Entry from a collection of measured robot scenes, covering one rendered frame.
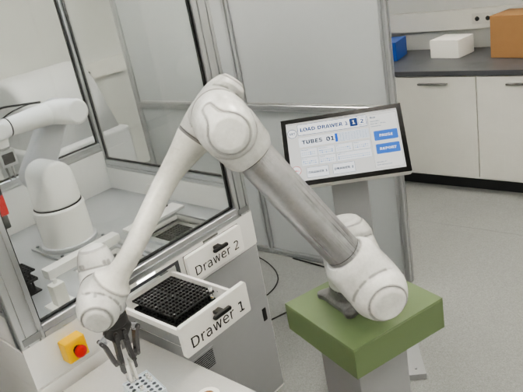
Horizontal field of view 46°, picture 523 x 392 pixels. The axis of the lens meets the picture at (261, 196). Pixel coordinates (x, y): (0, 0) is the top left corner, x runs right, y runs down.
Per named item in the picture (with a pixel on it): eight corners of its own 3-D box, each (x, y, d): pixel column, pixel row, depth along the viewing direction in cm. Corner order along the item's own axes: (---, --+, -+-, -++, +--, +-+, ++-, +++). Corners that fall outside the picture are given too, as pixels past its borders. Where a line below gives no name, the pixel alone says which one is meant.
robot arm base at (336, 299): (407, 291, 188) (405, 275, 186) (349, 320, 180) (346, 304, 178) (371, 270, 204) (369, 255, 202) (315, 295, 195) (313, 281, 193)
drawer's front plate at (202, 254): (244, 249, 244) (240, 224, 240) (192, 284, 225) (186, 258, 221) (241, 248, 245) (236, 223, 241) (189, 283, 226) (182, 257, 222)
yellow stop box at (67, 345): (91, 352, 192) (85, 334, 189) (71, 365, 187) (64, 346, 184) (82, 348, 195) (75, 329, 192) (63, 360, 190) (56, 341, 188)
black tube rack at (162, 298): (217, 306, 204) (213, 290, 202) (179, 334, 193) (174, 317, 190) (174, 291, 219) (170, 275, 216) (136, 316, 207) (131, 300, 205)
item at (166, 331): (243, 306, 202) (240, 291, 199) (187, 350, 185) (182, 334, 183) (166, 280, 228) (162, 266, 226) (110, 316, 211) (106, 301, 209)
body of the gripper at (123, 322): (119, 300, 178) (128, 327, 181) (93, 314, 173) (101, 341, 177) (131, 309, 172) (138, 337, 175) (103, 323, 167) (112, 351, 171)
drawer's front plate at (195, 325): (251, 309, 202) (245, 281, 198) (187, 359, 183) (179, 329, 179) (247, 308, 203) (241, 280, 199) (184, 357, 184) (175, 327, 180)
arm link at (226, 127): (397, 267, 178) (431, 305, 158) (356, 303, 180) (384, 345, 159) (222, 71, 149) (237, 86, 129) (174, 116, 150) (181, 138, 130)
